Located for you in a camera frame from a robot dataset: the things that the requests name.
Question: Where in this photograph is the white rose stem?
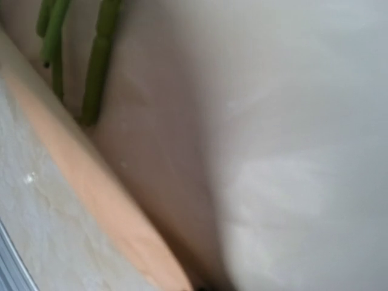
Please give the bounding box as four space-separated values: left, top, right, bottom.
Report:
42 0 71 102

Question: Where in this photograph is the pink wrapping paper sheet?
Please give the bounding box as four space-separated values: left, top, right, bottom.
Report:
1 1 387 290

